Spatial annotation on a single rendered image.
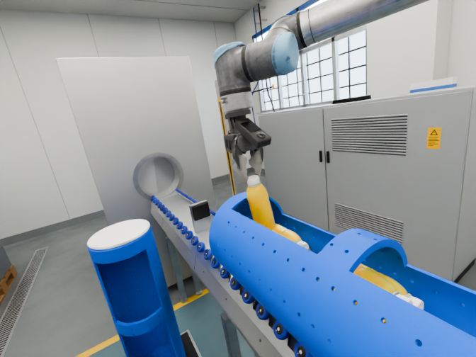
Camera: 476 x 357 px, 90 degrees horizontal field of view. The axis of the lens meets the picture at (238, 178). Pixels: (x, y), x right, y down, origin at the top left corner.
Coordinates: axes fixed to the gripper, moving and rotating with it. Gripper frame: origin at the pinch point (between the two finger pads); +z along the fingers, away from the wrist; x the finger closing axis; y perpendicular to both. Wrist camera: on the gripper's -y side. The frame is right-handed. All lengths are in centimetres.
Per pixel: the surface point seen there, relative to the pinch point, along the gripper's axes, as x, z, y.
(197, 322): 9, 129, 97
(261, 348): 13.7, 44.0, -12.8
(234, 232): 11.1, 12.3, -4.0
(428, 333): 9, 11, -49
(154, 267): 30, 45, 54
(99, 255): 49, 29, 54
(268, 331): 11.8, 38.1, -14.5
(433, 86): -172, -15, 21
